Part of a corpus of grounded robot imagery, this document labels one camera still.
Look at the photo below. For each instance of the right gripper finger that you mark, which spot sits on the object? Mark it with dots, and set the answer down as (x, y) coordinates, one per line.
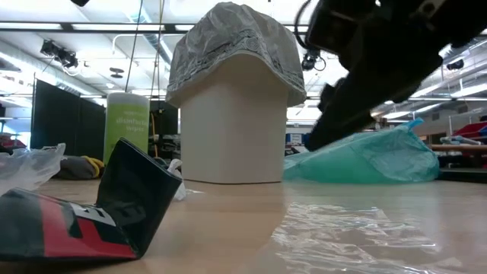
(329, 95)
(338, 122)

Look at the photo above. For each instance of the teal plastic trash bag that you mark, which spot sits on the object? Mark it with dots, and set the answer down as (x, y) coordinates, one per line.
(373, 160)

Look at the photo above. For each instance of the white plastic trash bin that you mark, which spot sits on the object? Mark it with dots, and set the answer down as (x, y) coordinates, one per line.
(234, 133)

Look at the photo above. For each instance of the grey plastic bin liner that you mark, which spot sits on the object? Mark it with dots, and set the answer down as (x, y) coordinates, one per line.
(228, 34)

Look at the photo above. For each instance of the black red snack wrapper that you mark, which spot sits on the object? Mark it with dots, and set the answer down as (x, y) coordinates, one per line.
(125, 198)

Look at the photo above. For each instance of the white grey wrapper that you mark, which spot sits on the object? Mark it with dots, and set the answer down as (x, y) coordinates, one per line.
(26, 167)

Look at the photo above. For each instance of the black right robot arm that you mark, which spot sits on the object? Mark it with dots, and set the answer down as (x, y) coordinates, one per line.
(456, 19)

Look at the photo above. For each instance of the white plastic pipes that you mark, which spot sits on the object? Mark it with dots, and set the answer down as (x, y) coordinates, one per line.
(460, 140)

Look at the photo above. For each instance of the wooden stick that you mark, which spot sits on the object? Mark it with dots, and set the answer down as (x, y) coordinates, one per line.
(456, 148)

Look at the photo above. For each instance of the green disinfecting wipes canister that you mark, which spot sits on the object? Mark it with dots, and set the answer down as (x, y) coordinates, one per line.
(127, 118)

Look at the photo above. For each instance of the black round ceiling sensor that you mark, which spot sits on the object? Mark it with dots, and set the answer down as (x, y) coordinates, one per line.
(116, 71)

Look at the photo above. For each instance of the black ceiling spotlight fixture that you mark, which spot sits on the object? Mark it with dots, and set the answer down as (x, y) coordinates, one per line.
(61, 57)

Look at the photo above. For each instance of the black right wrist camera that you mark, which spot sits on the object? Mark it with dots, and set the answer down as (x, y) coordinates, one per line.
(342, 23)

